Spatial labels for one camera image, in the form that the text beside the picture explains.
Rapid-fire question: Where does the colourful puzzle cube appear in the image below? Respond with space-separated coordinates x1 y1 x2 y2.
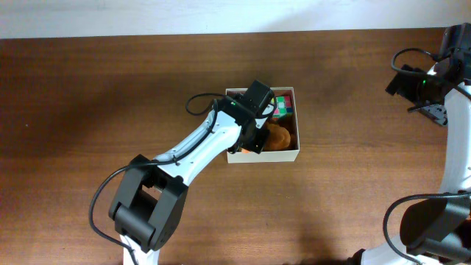
272 96 294 119

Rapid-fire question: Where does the brown plush bear toy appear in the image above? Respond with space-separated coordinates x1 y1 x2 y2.
263 123 297 152

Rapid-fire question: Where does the yellow plush pig toy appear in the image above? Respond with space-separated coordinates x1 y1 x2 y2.
239 147 253 154

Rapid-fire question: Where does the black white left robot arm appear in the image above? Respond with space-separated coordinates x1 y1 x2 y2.
108 81 275 264

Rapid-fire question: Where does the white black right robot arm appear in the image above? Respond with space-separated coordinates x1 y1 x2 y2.
346 23 470 265

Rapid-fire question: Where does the white cardboard box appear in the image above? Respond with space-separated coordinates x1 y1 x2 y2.
227 87 300 163

